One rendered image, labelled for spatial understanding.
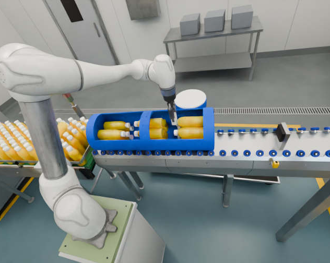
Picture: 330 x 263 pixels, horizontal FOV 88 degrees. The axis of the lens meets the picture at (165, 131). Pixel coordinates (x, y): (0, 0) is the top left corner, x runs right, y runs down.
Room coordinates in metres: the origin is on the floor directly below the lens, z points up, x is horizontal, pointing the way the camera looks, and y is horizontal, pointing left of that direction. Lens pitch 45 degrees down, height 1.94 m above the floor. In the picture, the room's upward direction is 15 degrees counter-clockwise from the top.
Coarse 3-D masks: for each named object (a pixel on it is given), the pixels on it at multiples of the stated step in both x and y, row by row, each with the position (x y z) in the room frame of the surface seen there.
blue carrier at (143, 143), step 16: (128, 112) 1.03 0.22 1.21; (144, 112) 0.95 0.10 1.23; (160, 112) 0.99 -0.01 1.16; (176, 112) 0.96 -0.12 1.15; (192, 112) 0.93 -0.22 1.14; (208, 112) 0.77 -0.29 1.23; (96, 128) 1.04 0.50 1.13; (144, 128) 0.82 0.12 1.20; (176, 128) 0.95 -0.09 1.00; (208, 128) 0.68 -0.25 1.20; (96, 144) 0.90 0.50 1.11; (112, 144) 0.85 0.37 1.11; (128, 144) 0.81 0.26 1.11; (144, 144) 0.78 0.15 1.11; (160, 144) 0.74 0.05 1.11; (176, 144) 0.70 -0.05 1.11; (192, 144) 0.67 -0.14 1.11; (208, 144) 0.64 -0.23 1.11
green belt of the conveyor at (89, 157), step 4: (92, 148) 1.09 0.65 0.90; (88, 152) 1.05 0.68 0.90; (88, 156) 1.01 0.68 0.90; (92, 156) 1.00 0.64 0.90; (88, 160) 0.96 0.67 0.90; (4, 164) 1.19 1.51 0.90; (8, 164) 1.17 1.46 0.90; (12, 164) 1.16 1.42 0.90; (24, 164) 1.12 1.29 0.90; (28, 164) 1.10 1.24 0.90; (76, 164) 0.95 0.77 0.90; (88, 164) 0.92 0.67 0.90; (92, 164) 0.93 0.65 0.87
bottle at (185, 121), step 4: (184, 116) 0.85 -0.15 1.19; (188, 116) 0.84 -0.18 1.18; (192, 116) 0.83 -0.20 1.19; (196, 116) 0.82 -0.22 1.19; (200, 116) 0.81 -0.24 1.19; (176, 120) 0.84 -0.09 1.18; (180, 120) 0.83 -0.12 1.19; (184, 120) 0.81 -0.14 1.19; (188, 120) 0.80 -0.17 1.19; (192, 120) 0.80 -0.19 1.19; (196, 120) 0.79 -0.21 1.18; (200, 120) 0.78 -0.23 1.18; (176, 124) 0.83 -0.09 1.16; (180, 124) 0.81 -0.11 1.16; (184, 124) 0.80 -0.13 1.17; (188, 124) 0.79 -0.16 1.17; (192, 124) 0.78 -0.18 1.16; (196, 124) 0.77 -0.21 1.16; (200, 124) 0.76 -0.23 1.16
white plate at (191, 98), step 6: (186, 90) 1.36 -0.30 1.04; (192, 90) 1.34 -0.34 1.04; (198, 90) 1.31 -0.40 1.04; (180, 96) 1.30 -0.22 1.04; (186, 96) 1.28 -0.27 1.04; (192, 96) 1.25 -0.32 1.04; (198, 96) 1.23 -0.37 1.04; (204, 96) 1.21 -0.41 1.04; (180, 102) 1.21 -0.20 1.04; (186, 102) 1.19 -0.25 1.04; (192, 102) 1.17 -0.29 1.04; (198, 102) 1.14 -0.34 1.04; (186, 108) 1.11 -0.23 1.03; (192, 108) 1.10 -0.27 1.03
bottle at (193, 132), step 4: (180, 128) 0.79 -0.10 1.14; (184, 128) 0.78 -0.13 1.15; (188, 128) 0.77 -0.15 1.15; (192, 128) 0.76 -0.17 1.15; (196, 128) 0.75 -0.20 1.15; (200, 128) 0.74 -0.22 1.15; (176, 132) 0.78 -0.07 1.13; (180, 132) 0.77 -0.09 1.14; (184, 132) 0.75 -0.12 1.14; (188, 132) 0.74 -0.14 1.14; (192, 132) 0.74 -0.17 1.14; (196, 132) 0.73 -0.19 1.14; (200, 132) 0.72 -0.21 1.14; (180, 136) 0.76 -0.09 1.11; (184, 136) 0.74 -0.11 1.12; (188, 136) 0.73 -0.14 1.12; (192, 136) 0.73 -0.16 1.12; (196, 136) 0.72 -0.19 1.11; (200, 136) 0.71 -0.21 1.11
